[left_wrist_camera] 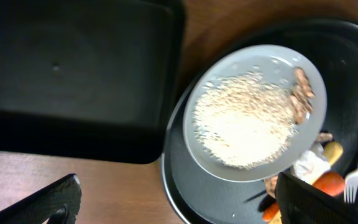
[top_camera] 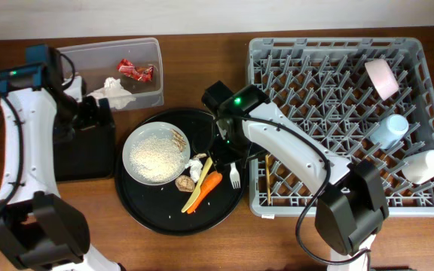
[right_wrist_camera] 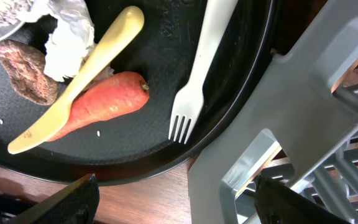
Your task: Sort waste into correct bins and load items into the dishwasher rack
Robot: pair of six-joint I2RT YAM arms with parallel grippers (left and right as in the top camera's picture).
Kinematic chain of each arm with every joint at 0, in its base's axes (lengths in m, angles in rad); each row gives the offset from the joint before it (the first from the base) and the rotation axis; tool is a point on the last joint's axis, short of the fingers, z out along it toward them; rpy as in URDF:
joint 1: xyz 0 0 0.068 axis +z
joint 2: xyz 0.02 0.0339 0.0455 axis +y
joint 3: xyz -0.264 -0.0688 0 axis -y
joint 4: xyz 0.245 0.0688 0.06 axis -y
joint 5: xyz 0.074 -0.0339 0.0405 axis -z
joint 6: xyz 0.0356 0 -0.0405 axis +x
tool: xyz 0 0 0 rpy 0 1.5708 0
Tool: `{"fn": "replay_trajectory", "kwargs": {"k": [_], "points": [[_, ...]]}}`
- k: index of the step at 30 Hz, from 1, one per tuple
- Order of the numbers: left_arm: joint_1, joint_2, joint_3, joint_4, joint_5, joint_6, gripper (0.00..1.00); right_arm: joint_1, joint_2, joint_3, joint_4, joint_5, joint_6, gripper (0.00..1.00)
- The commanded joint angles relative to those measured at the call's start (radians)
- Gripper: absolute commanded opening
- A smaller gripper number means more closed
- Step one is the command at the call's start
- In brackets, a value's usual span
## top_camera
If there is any yellow plastic knife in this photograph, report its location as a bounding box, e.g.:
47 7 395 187
181 157 212 213

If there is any white plastic fork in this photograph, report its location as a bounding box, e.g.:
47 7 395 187
229 163 240 189

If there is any white tissue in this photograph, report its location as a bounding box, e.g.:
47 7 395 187
89 77 136 110

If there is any orange carrot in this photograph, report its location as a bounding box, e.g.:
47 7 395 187
186 171 223 214

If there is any wooden chopstick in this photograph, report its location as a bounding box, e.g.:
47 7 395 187
264 154 272 206

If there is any small tissue piece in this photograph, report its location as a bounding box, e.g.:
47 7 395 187
185 154 207 183

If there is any brown walnut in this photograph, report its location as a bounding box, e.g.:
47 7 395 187
175 175 195 193

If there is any red snack wrapper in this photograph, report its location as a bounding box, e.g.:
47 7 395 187
117 59 154 82

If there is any grey plate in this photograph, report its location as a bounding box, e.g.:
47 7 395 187
122 121 191 186

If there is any light blue plastic cup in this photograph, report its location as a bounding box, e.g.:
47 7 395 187
369 114 409 149

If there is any pink bowl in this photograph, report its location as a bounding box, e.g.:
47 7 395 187
365 59 399 100

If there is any white cup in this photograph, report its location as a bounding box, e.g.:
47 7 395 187
402 150 434 184

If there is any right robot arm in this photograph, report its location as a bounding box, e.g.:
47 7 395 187
201 81 389 270

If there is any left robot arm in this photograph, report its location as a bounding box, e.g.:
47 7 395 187
0 44 121 270

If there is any clear plastic waste bin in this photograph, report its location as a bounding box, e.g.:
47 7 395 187
59 38 164 111

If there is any grey dishwasher rack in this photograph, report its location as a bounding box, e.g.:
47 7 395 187
246 38 434 217

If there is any black rectangular tray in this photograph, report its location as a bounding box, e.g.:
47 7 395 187
53 111 116 182

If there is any round black serving tray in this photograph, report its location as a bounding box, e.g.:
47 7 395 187
115 107 250 237

